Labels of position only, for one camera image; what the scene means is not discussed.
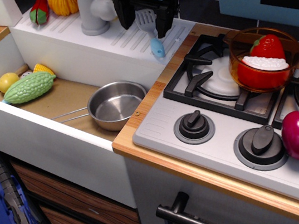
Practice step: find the grey spatula blue handle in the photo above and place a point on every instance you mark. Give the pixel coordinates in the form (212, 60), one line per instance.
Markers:
(146, 21)

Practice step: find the stainless steel pan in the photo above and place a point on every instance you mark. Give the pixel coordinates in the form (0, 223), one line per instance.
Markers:
(112, 105)

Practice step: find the grey toy faucet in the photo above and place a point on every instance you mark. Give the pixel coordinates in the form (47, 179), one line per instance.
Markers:
(96, 16)

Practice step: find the orange toy pumpkin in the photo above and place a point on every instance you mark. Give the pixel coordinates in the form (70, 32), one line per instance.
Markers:
(64, 7)

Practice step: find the black stove grate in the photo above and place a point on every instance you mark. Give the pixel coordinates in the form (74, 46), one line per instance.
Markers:
(203, 80)

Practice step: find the red green toy pepper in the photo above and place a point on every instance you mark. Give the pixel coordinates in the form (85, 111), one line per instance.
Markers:
(39, 12)

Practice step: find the yellow toy corn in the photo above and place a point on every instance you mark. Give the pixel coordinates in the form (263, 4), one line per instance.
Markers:
(41, 68)

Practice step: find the white toy sink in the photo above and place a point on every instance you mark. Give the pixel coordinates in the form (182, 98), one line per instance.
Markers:
(34, 134)

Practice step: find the orange transparent pot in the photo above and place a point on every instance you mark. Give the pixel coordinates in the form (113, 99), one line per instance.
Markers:
(240, 44)

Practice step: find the left black stove knob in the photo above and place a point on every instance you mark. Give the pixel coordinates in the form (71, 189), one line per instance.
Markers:
(194, 128)

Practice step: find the black stove knob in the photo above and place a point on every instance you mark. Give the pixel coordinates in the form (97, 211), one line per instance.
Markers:
(260, 148)
(194, 128)

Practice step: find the red toy strawberry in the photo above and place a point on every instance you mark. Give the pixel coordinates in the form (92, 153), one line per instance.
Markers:
(268, 46)

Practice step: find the red bowl with rice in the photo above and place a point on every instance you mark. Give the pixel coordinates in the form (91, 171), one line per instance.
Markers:
(261, 73)

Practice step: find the green toy bitter gourd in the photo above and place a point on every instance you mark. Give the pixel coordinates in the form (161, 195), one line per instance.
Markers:
(29, 88)

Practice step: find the grey toy stove top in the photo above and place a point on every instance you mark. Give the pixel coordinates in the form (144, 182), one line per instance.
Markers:
(156, 132)

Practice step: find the yellow toy lemon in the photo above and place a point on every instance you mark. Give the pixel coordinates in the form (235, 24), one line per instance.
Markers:
(7, 80)

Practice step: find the middle black stove knob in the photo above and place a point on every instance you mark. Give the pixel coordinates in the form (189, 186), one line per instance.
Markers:
(260, 148)

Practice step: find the upper wooden drawer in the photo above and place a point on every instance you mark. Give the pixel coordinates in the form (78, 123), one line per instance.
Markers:
(72, 199)

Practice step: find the black oven door handle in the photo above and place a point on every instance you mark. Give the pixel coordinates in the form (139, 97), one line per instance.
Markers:
(176, 213)

